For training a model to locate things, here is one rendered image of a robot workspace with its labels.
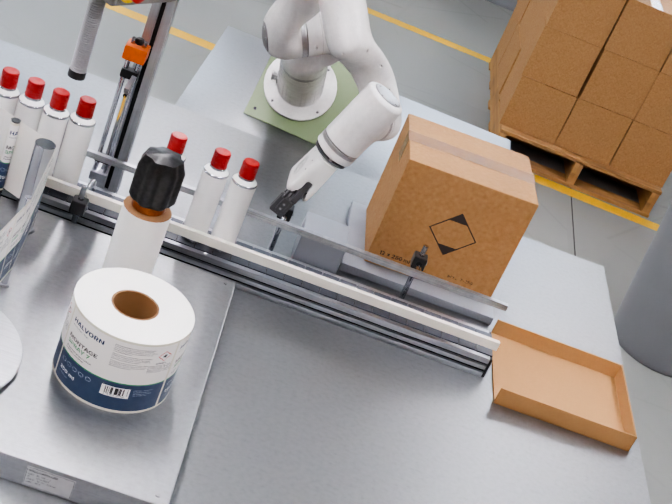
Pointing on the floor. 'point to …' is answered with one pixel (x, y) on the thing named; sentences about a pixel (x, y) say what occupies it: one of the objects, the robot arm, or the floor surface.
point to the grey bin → (650, 305)
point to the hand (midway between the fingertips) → (281, 204)
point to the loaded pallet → (589, 92)
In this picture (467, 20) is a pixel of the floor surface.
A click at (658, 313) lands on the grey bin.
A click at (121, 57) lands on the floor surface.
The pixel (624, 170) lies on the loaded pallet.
